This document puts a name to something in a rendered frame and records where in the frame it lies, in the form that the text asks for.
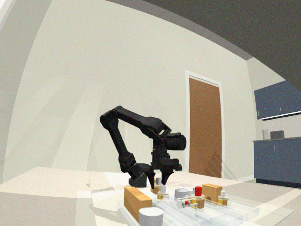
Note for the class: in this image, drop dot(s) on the tan rectangular block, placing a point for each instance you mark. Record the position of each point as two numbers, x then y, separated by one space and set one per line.
127 196
138 201
211 192

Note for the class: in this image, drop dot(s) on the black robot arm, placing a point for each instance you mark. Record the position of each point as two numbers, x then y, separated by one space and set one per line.
149 126

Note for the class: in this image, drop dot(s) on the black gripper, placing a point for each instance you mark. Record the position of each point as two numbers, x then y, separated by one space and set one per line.
149 169

